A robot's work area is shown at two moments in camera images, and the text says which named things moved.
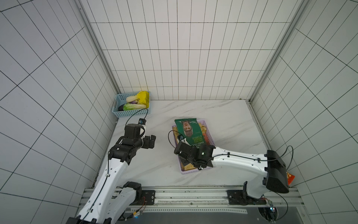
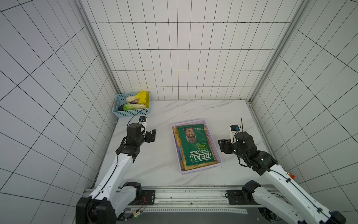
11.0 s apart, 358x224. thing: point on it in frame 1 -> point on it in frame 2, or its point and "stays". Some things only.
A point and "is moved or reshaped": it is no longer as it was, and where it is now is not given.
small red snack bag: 290,178 stays
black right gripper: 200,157 -> 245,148
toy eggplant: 120,108 stays
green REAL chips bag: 189,129 is moved or reshaped
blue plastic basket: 120,99 stays
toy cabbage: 129,107 stays
